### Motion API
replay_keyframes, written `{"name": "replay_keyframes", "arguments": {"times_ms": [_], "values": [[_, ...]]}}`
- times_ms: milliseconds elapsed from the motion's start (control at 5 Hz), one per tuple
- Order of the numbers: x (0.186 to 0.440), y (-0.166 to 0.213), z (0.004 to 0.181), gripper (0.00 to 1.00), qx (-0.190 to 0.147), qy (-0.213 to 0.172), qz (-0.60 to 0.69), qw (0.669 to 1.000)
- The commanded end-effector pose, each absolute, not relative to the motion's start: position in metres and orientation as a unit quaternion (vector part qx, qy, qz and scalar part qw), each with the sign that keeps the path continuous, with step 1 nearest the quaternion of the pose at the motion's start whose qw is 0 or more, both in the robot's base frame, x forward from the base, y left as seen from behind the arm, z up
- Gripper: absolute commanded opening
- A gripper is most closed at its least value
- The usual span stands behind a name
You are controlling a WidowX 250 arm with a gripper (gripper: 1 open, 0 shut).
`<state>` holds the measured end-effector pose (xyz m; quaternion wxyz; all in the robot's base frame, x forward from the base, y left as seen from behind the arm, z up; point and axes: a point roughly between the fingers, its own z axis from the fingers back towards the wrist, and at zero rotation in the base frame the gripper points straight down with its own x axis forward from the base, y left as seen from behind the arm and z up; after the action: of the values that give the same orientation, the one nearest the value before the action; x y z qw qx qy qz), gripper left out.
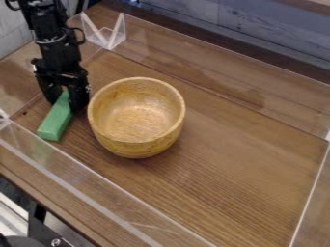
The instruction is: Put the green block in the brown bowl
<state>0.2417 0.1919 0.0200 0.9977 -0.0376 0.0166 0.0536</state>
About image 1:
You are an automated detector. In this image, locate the black table clamp bracket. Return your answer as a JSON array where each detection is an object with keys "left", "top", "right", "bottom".
[{"left": 27, "top": 204, "right": 89, "bottom": 247}]

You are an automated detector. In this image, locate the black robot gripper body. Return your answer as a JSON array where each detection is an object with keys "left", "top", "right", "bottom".
[{"left": 30, "top": 28, "right": 91, "bottom": 88}]

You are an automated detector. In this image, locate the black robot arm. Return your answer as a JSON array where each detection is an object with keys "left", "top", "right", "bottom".
[{"left": 5, "top": 0, "right": 91, "bottom": 112}]

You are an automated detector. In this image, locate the green rectangular block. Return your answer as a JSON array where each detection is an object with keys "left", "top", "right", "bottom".
[{"left": 38, "top": 91, "right": 73, "bottom": 141}]

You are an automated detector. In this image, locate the clear acrylic corner bracket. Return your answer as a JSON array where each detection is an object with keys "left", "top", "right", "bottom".
[{"left": 81, "top": 13, "right": 128, "bottom": 50}]

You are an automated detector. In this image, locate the brown wooden bowl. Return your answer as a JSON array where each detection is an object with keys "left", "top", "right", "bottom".
[{"left": 89, "top": 77, "right": 186, "bottom": 158}]

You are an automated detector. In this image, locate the clear acrylic tray wall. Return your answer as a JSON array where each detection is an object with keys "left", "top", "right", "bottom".
[{"left": 0, "top": 6, "right": 330, "bottom": 247}]

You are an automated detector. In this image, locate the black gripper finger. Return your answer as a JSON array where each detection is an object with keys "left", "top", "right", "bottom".
[
  {"left": 38, "top": 77, "right": 63, "bottom": 104},
  {"left": 67, "top": 78, "right": 90, "bottom": 111}
]

